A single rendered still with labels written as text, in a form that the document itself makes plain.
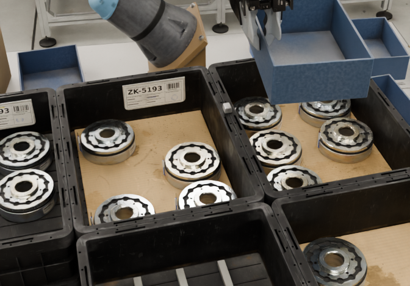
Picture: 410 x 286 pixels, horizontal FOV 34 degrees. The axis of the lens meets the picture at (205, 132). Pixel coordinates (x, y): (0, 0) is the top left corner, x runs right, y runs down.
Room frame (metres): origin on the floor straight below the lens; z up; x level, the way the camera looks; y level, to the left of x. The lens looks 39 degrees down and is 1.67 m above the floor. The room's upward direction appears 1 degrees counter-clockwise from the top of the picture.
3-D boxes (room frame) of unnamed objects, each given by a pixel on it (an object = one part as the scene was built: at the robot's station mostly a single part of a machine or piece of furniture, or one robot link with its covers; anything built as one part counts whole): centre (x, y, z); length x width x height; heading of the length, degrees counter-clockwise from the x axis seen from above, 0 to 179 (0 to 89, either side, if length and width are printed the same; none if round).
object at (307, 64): (0.92, -0.16, 1.11); 0.20 x 0.15 x 0.07; 7
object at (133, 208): (0.79, 0.14, 0.86); 0.05 x 0.05 x 0.01
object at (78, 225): (0.91, 0.10, 0.92); 0.40 x 0.30 x 0.02; 14
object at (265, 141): (0.97, -0.13, 0.86); 0.05 x 0.05 x 0.01
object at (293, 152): (0.97, -0.13, 0.86); 0.10 x 0.10 x 0.01
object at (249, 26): (0.88, -0.07, 1.16); 0.06 x 0.03 x 0.09; 6
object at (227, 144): (0.91, 0.10, 0.87); 0.40 x 0.30 x 0.11; 14
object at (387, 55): (1.51, -0.43, 0.73); 0.20 x 0.15 x 0.07; 6
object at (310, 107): (1.11, -0.25, 0.86); 0.10 x 0.10 x 0.01
